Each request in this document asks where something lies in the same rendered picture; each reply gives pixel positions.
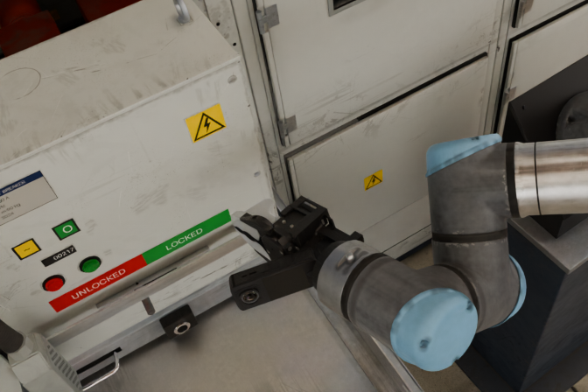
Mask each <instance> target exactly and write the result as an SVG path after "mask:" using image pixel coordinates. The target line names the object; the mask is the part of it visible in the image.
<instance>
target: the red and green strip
mask: <svg viewBox="0 0 588 392"><path fill-rule="evenodd" d="M230 221H231V216H230V213H229V211H228V209H227V210H225V211H223V212H221V213H218V214H216V215H215V216H213V217H211V218H209V219H207V220H205V221H203V222H201V223H200V224H198V225H196V226H194V227H191V228H189V229H187V230H186V231H185V232H183V233H181V234H178V235H176V236H174V237H172V238H171V239H169V240H167V241H165V242H163V243H161V244H159V245H157V246H156V247H154V248H151V249H149V250H147V251H145V252H144V253H142V254H141V255H138V256H136V257H134V258H132V259H130V260H128V261H127V262H125V263H123V264H121V265H119V266H117V267H115V268H113V269H111V270H109V271H107V272H105V273H104V274H102V275H100V276H98V277H96V278H94V279H92V280H90V281H88V282H86V283H84V284H83V285H81V286H79V287H77V288H75V289H73V290H70V291H69V292H67V293H65V294H63V295H62V296H60V297H57V298H55V299H54V300H52V301H50V302H48V303H49V304H50V305H51V307H52V308H53V309H54V310H55V311H56V312H60V311H62V310H64V309H66V308H67V307H68V306H70V305H73V304H75V303H77V302H79V301H81V300H82V299H83V298H86V297H88V296H90V295H92V294H94V293H96V292H97V291H99V290H101V289H103V288H105V287H107V286H109V285H111V284H113V283H114V282H116V281H118V280H120V279H122V278H124V277H126V276H128V275H130V274H131V273H133V272H135V271H137V270H140V269H141V268H143V267H145V266H147V265H148V264H150V263H153V262H155V261H156V260H158V259H160V258H162V257H163V256H166V255H168V254H170V253H171V252H173V251H175V250H177V249H179V248H181V247H183V246H185V245H186V244H188V243H190V242H193V241H195V240H196V239H198V238H200V237H201V236H203V235H206V234H208V233H210V232H211V231H213V230H215V229H216V228H219V227H221V226H223V225H225V224H227V223H228V222H230Z"/></svg>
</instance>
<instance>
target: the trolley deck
mask: <svg viewBox="0 0 588 392"><path fill-rule="evenodd" d="M195 318H196V319H197V321H198V324H197V325H196V326H194V327H192V328H191V329H189V330H187V331H186V332H183V333H181V334H180V335H178V336H177V337H175V338H173V339H169V338H168V336H167V334H166V333H165V334H163V335H161V336H159V337H157V338H156V339H154V340H152V341H150V342H149V343H147V344H145V345H143V346H141V347H139V348H138V349H136V350H135V351H133V352H131V353H128V354H127V355H125V356H123V357H122V358H120V359H119V361H120V367H119V370H118V371H117V372H116V373H115V374H113V375H111V376H110V377H109V378H107V379H105V380H104V381H101V382H99V383H98V384H96V385H94V386H93V387H92V388H89V389H87V390H85V391H83V392H377V390H376V389H375V387H374V385H373V384H372V383H371V381H370V380H369V379H368V377H367V376H366V374H365V373H364V371H363V370H362V369H361V367H360V365H359V364H358V362H357V361H356V359H355V358H354V357H353V356H352V354H351V353H350V351H349V350H348V348H347V346H346V345H345V343H344V342H343V341H342V339H341V338H340V336H339V335H338V334H337V332H336V331H335V329H334V328H333V326H332V325H331V323H330V322H329V320H328V319H327V317H326V315H325V314H324V313H323V312H322V311H321V309H320V308H319V306H318V304H317V303H316V301H315V300H314V299H313V297H312V295H311V294H310V292H309V291H308V290H307V289H305V290H301V291H299V292H296V293H293V294H290V295H288V296H285V297H281V298H279V299H276V300H273V301H270V302H268V303H266V304H261V305H258V306H256V307H253V308H250V309H248V310H246V311H242V310H240V309H239V308H238V306H237V304H236V302H235V300H234V298H233V296H232V297H229V298H227V299H225V300H224V301H222V302H220V303H218V304H217V305H215V306H213V307H211V308H210V309H208V310H206V311H203V312H202V313H201V314H199V315H197V316H195ZM376 341H377V343H378V344H379V345H380V347H381V348H382V350H383V351H384V353H385V354H386V355H387V356H388V357H389V359H390V360H391V362H392V363H393V364H394V366H395V367H396V369H397V370H398V372H399V373H400V374H401V376H402V377H403V379H404V380H405V381H406V382H407V383H408V385H409V386H410V388H411V389H412V391H413V392H424V390H423V389H422V388H421V386H420V385H419V384H418V382H417V381H416V379H415V378H414V377H413V375H412V374H411V373H410V371H409V370H408V369H407V368H406V366H405V365H404V364H403V362H402V361H401V359H400V358H399V357H398V355H397V354H396V353H395V352H394V351H392V350H391V349H389V348H388V347H386V346H384V345H383V344H382V343H381V342H380V341H378V340H377V339H376ZM115 366H116V363H115V362H112V363H111V364H109V365H107V366H106V367H104V368H102V369H100V370H98V371H97V372H95V373H93V374H91V375H90V376H88V377H86V378H84V379H82V380H81V381H80V384H81V386H82V387H84V386H86V385H87V384H89V383H90V382H93V381H94V380H96V379H98V378H100V377H101V376H103V375H105V374H106V373H108V372H109V371H111V370H113V369H114V368H115Z"/></svg>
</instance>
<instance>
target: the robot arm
mask: <svg viewBox="0 0 588 392"><path fill-rule="evenodd" d="M501 141H502V138H501V136H500V135H499V134H489V135H484V136H474V137H468V138H463V139H458V140H453V141H448V142H443V143H436V144H433V145H432V146H431V147H430V148H429V149H428V150H427V152H426V167H427V172H426V174H425V177H426V178H427V181H428V192H429V202H430V223H431V232H432V239H431V242H432V253H433V262H434V265H432V266H428V267H425V268H421V269H412V268H411V267H409V266H407V265H405V264H404V263H402V262H399V261H397V260H396V259H394V258H392V257H390V256H388V255H385V254H383V253H382V252H380V251H379V250H377V249H375V248H372V247H370V246H368V245H367V244H366V243H364V238H363V235H362V234H360V233H358V232H356V231H354V232H353V233H352V234H351V235H349V234H346V233H344V232H343V231H341V230H339V229H337V228H336V227H335V225H334V222H333V219H332V218H331V217H330V215H329V213H328V210H327V208H325V207H323V206H321V205H319V204H317V203H315V202H313V201H311V200H309V199H307V198H306V197H304V196H302V195H301V196H300V197H299V198H298V199H296V200H295V201H294V202H293V203H292V204H289V205H288V206H287V207H286V208H285V209H284V210H283V211H281V212H280V214H281V217H279V216H274V215H273V214H271V211H272V209H273V207H274V205H275V204H276V202H275V201H274V200H273V199H264V200H262V201H261V202H259V203H257V204H256V205H254V206H252V207H251V208H249V209H247V210H246V211H236V212H234V213H233V214H232V215H230V216H231V221H232V224H233V225H234V229H235V230H236V231H237V232H238V233H239V234H240V235H241V237H242V238H243V239H244V240H245V241H246V242H247V243H248V244H249V245H250V246H251V247H252V248H253V249H254V250H255V251H256V252H257V253H258V254H259V255H260V256H261V257H262V258H263V259H264V260H265V261H267V262H266V263H263V264H260V265H257V266H255V267H253V268H250V269H245V270H243V271H240V272H238V273H235V274H233V275H231V276H230V277H229V287H230V291H231V294H232V296H233V298H234V301H235V302H236V304H237V306H238V308H239V309H240V310H242V311H246V310H248V309H250V308H253V307H256V306H258V305H263V304H266V303H268V302H270V301H273V300H276V299H279V298H282V297H285V296H288V295H290V294H293V293H296V292H299V291H302V290H305V289H308V288H311V287H313V286H314V288H315V289H316V290H317V292H318V298H319V300H320V302H321V303H322V304H323V305H324V306H326V307H327V308H329V309H330V310H332V311H333V312H335V313H337V314H338V315H340V316H341V317H342V318H343V319H345V320H347V321H349V322H351V323H353V324H354V325H355V326H357V327H359V328H360V329H361V330H362V331H364V332H365V333H367V334H369V335H370V336H372V337H373V338H375V339H376V340H378V341H380V342H381V343H382V344H383V345H384V346H386V347H388V348H389V349H391V350H392V351H394V352H395V353H396V354H397V355H398V356H399V357H400V358H401V359H403V360H404V361H407V362H408V363H410V364H413V365H416V366H417V367H419V368H421V369H423V370H426V371H439V370H443V369H445V368H448V367H449V366H451V365H452V364H453V362H454V361H455V360H458V359H459V358H460V357H461V356H462V355H463V354H464V352H465V351H466V349H467V348H468V347H469V346H470V344H471V342H472V340H473V337H474V334H475V333H478V332H481V331H483V330H485V329H487V328H493V327H496V326H499V325H501V324H502V323H504V322H505V321H507V320H508V319H509V318H511V317H512V316H514V315H515V314H516V313H517V312H518V311H519V310H520V308H521V307H522V304H523V302H524V299H525V296H526V288H527V287H526V279H525V276H524V273H523V271H522V268H521V266H520V265H519V263H518V262H517V261H516V260H515V259H514V258H513V257H512V256H511V255H510V254H509V253H508V224H507V218H524V217H526V216H528V215H545V214H588V91H584V92H582V93H579V94H576V95H575V96H573V97H572V98H571V99H570V100H569V101H568V102H567V103H566V104H565V105H564V107H563V109H562V111H561V113H560V115H559V117H558V120H557V123H556V141H547V142H536V143H520V142H515V143H501ZM304 202H308V203H310V204H312V205H314V206H315V207H316V209H315V208H313V207H311V206H308V205H306V204H305V203H304ZM326 218H327V219H326ZM327 220H328V221H327ZM328 222H329V224H328V225H327V226H326V224H327V223H328Z"/></svg>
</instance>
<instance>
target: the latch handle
mask: <svg viewBox="0 0 588 392"><path fill-rule="evenodd" d="M113 355H114V358H115V368H114V369H113V370H111V371H109V372H108V373H106V374H105V375H103V376H101V377H100V378H98V379H96V380H94V381H92V382H90V383H89V384H87V385H86V386H84V387H82V389H83V391H85V390H87V389H90V388H92V387H93V386H94V385H96V384H98V383H99V382H102V381H104V380H105V379H107V378H109V377H110V376H111V375H113V374H115V373H116V372H117V371H118V370H119V367H120V361H119V357H118V353H117V351H116V350H115V351H113Z"/></svg>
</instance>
